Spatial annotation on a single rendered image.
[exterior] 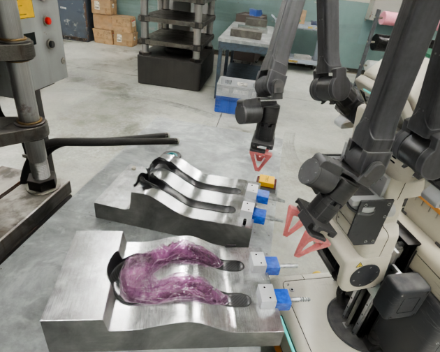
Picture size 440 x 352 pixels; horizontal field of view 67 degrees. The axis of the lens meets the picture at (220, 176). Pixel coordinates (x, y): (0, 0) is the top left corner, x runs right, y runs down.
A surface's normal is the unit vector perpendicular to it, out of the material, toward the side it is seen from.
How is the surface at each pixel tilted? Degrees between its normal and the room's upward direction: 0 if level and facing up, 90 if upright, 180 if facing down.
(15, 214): 0
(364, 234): 90
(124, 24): 88
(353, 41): 90
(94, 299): 0
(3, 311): 0
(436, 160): 90
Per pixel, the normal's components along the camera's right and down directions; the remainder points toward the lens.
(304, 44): -0.14, 0.51
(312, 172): -0.83, -0.36
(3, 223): 0.10, -0.85
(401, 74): 0.14, 0.53
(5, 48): 0.65, 0.45
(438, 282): -0.98, 0.02
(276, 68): 0.41, 0.19
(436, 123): 0.12, 0.34
